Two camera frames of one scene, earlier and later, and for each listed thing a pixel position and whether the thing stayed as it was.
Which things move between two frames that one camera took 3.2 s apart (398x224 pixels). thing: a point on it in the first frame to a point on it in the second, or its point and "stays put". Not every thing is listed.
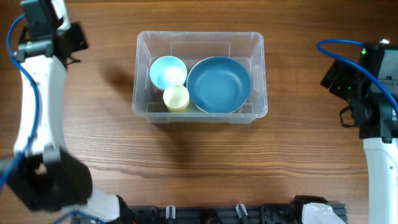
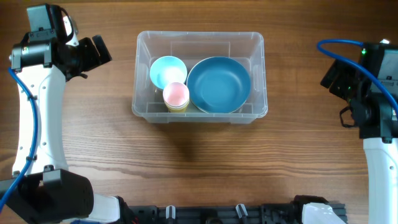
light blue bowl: x=167 y=71 stays put
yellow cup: x=178 y=110 stays put
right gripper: x=337 y=88 stays put
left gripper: x=82 y=42 to x=94 y=59
